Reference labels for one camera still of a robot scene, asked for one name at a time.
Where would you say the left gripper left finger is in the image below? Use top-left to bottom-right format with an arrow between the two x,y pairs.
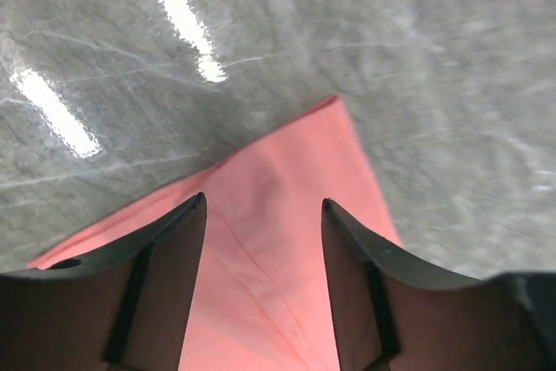
1,194 -> 207,370

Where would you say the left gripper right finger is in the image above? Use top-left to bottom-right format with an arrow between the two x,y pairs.
321,199 -> 555,370

